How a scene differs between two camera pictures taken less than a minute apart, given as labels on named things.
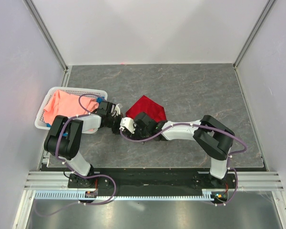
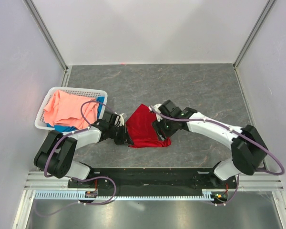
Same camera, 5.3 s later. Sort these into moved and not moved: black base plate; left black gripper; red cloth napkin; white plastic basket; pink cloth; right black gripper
Moved: right black gripper; left black gripper; red cloth napkin
Not moved: black base plate; white plastic basket; pink cloth
